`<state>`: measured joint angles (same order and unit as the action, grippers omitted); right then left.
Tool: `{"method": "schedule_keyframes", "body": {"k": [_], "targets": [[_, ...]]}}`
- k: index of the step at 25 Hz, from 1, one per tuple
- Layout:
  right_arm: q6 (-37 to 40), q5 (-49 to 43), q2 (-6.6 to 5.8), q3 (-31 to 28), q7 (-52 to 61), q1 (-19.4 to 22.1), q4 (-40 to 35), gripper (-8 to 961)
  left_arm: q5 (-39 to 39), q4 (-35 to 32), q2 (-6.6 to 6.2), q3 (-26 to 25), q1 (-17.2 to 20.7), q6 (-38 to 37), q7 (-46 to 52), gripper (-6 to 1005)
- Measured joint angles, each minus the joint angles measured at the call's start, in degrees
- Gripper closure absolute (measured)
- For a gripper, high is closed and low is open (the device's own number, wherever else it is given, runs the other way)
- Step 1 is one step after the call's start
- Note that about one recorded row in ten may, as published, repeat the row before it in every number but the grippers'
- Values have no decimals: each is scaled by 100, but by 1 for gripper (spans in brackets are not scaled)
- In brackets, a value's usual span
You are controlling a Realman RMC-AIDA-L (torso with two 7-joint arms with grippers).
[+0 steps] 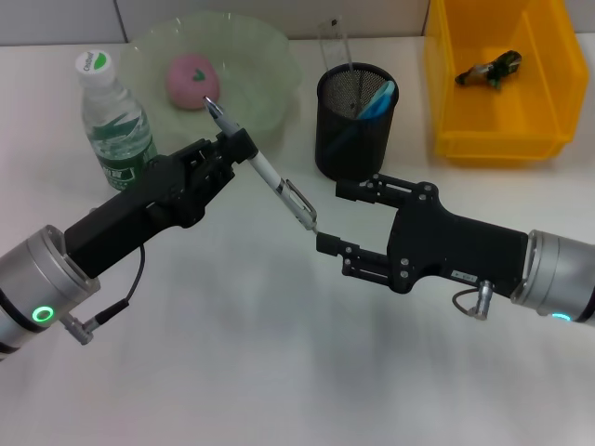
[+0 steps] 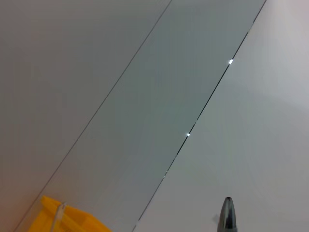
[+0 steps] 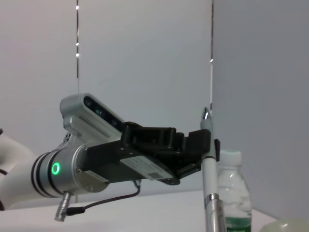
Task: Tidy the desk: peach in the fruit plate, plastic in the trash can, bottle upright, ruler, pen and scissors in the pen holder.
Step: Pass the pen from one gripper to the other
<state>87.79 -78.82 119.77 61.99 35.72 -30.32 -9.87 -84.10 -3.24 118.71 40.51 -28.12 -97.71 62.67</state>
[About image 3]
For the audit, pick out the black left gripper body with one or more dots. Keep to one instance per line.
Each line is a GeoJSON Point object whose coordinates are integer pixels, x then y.
{"type": "Point", "coordinates": [103, 159]}

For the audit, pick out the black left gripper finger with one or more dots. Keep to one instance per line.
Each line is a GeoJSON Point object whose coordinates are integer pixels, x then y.
{"type": "Point", "coordinates": [198, 142]}
{"type": "Point", "coordinates": [192, 169]}

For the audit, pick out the silver white pen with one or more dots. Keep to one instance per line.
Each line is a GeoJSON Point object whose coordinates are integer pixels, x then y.
{"type": "Point", "coordinates": [208, 174]}

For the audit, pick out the clear green-label water bottle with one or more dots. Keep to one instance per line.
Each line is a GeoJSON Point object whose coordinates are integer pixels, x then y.
{"type": "Point", "coordinates": [231, 188]}

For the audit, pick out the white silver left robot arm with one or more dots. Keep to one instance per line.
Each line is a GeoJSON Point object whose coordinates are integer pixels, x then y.
{"type": "Point", "coordinates": [14, 169]}

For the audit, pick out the green glass fruit plate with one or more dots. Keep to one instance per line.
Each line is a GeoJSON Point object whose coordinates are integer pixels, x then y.
{"type": "Point", "coordinates": [285, 226]}

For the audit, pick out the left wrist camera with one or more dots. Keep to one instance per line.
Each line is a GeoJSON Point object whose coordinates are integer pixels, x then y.
{"type": "Point", "coordinates": [72, 106]}

